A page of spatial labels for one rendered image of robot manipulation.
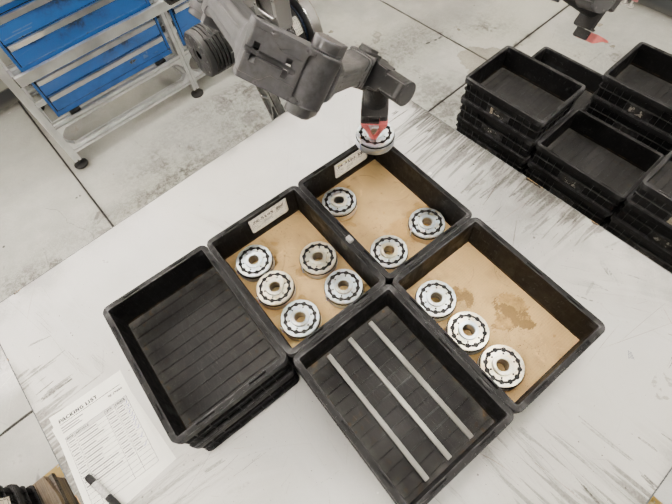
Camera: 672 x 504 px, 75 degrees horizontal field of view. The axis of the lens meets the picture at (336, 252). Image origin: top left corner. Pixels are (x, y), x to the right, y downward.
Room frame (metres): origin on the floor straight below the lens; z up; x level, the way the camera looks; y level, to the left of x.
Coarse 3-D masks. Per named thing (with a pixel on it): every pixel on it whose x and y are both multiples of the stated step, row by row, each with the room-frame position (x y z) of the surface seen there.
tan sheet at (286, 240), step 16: (288, 224) 0.72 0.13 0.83; (304, 224) 0.71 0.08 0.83; (256, 240) 0.68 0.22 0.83; (272, 240) 0.67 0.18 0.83; (288, 240) 0.66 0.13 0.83; (304, 240) 0.66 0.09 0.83; (320, 240) 0.65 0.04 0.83; (288, 256) 0.61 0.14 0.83; (288, 272) 0.56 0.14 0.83; (304, 288) 0.50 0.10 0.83; (320, 288) 0.50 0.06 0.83; (368, 288) 0.48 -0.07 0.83; (320, 304) 0.45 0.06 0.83; (272, 320) 0.43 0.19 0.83
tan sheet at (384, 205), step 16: (352, 176) 0.86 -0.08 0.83; (368, 176) 0.85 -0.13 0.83; (384, 176) 0.84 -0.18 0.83; (368, 192) 0.79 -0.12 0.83; (384, 192) 0.78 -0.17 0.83; (400, 192) 0.78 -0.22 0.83; (368, 208) 0.73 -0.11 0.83; (384, 208) 0.73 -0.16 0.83; (400, 208) 0.72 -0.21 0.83; (416, 208) 0.71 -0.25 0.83; (352, 224) 0.69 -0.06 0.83; (368, 224) 0.68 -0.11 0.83; (384, 224) 0.67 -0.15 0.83; (400, 224) 0.66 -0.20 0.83; (448, 224) 0.64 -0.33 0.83; (368, 240) 0.62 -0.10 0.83
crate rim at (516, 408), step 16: (464, 224) 0.57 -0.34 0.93; (480, 224) 0.57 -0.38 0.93; (448, 240) 0.53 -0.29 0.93; (496, 240) 0.52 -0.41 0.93; (400, 288) 0.42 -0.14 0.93; (560, 288) 0.36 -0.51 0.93; (576, 304) 0.32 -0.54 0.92; (432, 320) 0.33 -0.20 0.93; (592, 320) 0.28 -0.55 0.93; (448, 336) 0.29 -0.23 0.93; (592, 336) 0.24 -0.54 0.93; (464, 352) 0.25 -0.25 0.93; (576, 352) 0.21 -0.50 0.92; (480, 368) 0.21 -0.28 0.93; (560, 368) 0.18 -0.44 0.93; (496, 384) 0.17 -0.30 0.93; (544, 384) 0.16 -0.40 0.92; (512, 400) 0.13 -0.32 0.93; (528, 400) 0.13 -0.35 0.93
